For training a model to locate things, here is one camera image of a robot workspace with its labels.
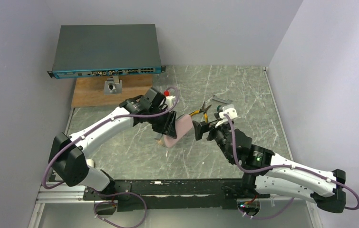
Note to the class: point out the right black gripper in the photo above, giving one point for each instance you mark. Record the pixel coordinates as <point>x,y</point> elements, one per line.
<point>206,128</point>

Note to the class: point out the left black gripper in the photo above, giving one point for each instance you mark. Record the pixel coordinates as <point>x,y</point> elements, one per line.
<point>169,122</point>

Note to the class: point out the pink umbrella case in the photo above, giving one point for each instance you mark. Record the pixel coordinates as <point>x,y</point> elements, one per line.
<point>183,126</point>

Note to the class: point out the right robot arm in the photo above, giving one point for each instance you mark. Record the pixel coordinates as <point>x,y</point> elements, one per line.
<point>266,172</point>

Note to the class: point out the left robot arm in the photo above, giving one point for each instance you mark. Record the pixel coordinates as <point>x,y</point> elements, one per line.
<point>68,156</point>

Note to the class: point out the white plastic fitting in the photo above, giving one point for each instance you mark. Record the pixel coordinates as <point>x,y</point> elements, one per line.
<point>90,163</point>

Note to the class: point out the wooden board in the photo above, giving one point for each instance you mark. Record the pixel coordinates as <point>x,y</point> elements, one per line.
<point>89,91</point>

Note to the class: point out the yellow handled pliers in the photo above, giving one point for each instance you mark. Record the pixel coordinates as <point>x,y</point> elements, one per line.
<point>203,110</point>

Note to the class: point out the green handled screwdriver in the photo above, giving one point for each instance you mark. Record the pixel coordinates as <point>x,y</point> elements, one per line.
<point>219,108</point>

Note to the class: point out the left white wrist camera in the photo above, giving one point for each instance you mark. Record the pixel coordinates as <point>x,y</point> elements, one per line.
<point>169,99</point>

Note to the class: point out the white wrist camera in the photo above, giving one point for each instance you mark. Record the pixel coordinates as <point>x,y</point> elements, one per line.
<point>169,99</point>
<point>226,114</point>

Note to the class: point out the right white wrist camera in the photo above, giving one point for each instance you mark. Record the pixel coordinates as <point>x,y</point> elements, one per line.
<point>226,114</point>

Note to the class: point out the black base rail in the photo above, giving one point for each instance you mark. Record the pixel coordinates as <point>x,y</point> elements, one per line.
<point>131,195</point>

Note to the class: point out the grey metal stand bracket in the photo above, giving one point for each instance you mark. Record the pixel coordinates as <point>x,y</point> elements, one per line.
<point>113,85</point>

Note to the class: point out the grey blue network switch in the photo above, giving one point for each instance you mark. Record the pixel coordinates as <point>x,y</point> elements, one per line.
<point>106,50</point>

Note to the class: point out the aluminium frame rail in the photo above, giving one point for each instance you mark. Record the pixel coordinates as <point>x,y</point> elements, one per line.
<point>64,207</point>

